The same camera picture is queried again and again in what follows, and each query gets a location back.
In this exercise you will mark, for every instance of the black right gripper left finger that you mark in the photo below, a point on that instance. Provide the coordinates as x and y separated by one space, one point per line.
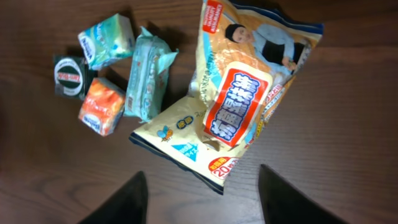
128 205

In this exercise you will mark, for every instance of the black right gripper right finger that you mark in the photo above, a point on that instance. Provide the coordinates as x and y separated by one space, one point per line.
283 203

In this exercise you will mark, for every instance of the small orange candy box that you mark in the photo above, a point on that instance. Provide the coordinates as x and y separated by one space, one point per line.
103 106

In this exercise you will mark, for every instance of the teal white snack packet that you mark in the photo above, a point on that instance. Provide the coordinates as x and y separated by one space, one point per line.
148 78

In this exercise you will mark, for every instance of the small teal candy box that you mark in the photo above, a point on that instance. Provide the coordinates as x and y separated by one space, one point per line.
107 42

